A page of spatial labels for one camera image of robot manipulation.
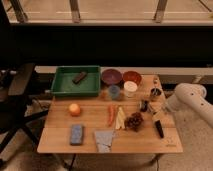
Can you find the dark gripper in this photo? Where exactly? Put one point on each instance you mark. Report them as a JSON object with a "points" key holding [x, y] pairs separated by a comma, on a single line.
{"points": [[144, 105]]}

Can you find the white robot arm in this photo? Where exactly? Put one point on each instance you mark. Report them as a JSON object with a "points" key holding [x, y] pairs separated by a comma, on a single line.
{"points": [[192, 96]]}

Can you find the red bowl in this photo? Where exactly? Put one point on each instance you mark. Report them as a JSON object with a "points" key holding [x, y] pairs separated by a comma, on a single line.
{"points": [[132, 76]]}

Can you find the purple bowl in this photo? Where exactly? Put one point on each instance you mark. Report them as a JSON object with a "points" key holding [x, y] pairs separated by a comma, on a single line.
{"points": [[111, 76]]}

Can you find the wooden folding table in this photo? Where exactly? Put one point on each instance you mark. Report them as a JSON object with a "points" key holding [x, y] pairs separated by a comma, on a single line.
{"points": [[94, 116]]}

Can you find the metal cup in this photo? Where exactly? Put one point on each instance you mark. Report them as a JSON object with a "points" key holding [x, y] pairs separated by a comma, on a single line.
{"points": [[155, 93]]}

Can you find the brown grape bunch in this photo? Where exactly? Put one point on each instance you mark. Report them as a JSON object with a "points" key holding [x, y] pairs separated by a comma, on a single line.
{"points": [[134, 121]]}

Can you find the white cup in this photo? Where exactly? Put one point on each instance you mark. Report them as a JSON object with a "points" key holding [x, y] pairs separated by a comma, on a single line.
{"points": [[130, 88]]}

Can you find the small bottle on table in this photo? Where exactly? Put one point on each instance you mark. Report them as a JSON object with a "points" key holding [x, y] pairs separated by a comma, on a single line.
{"points": [[155, 81]]}

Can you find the blue cup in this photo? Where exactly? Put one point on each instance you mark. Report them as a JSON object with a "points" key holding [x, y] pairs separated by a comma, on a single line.
{"points": [[114, 92]]}

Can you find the orange carrot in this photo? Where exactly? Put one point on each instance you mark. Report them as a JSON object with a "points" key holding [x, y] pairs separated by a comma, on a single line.
{"points": [[111, 110]]}

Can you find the grey folded cloth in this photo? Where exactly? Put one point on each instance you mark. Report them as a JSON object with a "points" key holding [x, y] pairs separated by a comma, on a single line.
{"points": [[104, 140]]}

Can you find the black block in tray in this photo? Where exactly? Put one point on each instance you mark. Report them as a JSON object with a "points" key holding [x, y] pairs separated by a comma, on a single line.
{"points": [[78, 78]]}

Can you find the orange apple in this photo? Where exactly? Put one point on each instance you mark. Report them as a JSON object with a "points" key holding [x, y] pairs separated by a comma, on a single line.
{"points": [[74, 109]]}

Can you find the blue sponge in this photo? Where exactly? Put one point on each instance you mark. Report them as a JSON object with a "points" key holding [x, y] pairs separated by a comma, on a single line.
{"points": [[77, 132]]}

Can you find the green plastic tray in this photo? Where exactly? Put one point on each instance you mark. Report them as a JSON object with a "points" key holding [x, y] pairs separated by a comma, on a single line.
{"points": [[62, 85]]}

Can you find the black office chair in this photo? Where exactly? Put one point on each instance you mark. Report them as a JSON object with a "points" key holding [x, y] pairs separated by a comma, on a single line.
{"points": [[13, 83]]}

